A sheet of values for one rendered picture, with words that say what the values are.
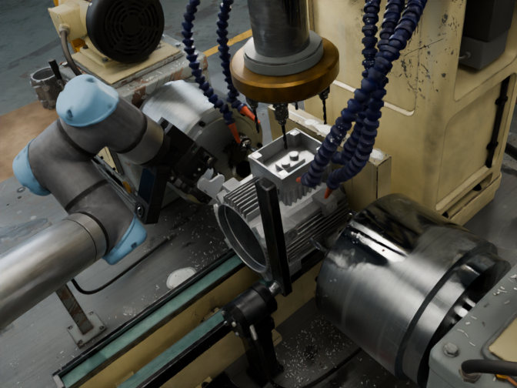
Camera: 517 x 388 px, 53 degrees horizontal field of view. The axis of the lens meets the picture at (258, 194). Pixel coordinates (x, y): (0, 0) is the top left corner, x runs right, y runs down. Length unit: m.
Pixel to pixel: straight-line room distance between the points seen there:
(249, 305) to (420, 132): 0.44
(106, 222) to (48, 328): 0.58
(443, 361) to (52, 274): 0.48
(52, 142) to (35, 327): 0.62
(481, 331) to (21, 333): 0.99
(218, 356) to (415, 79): 0.63
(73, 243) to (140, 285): 0.58
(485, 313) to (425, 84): 0.41
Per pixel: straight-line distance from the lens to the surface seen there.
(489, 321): 0.72
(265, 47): 0.83
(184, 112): 1.12
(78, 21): 1.36
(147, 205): 0.88
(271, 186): 0.75
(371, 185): 0.97
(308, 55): 0.83
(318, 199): 0.97
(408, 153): 1.05
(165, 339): 1.09
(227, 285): 1.11
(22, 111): 3.64
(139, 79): 1.29
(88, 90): 0.75
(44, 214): 1.60
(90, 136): 0.77
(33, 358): 1.27
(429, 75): 0.93
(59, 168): 0.79
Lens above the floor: 1.74
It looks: 42 degrees down
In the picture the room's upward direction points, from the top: 10 degrees counter-clockwise
